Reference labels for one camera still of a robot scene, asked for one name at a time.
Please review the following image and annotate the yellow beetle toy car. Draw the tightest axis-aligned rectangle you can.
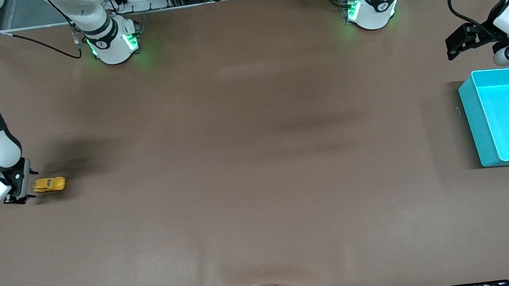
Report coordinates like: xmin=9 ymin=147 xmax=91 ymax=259
xmin=32 ymin=175 xmax=67 ymax=195

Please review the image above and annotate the brown table mat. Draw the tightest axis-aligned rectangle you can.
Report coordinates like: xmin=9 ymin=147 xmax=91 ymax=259
xmin=0 ymin=0 xmax=509 ymax=286

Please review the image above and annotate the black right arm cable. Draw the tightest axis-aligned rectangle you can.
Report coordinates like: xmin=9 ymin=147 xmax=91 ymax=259
xmin=0 ymin=0 xmax=92 ymax=131

